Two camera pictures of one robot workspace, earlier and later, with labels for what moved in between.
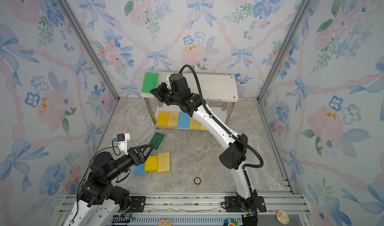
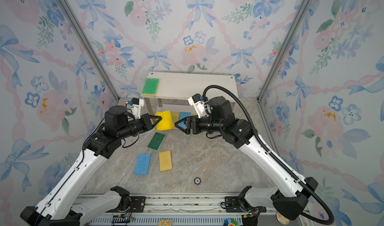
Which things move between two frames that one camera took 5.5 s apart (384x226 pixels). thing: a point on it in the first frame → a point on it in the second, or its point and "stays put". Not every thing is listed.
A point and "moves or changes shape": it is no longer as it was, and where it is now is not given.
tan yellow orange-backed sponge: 173,119 stays put
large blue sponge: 184,120 stays put
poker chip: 197,180 stays put
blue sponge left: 139,169 stays put
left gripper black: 134,153 → 145,119
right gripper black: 160,92 → 189,122
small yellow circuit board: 165,222 stays put
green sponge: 150,82 moves or changes shape
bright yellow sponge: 151,164 → 166,122
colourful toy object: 230,222 stays put
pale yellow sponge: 163,163 stays put
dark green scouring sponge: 157,140 stays put
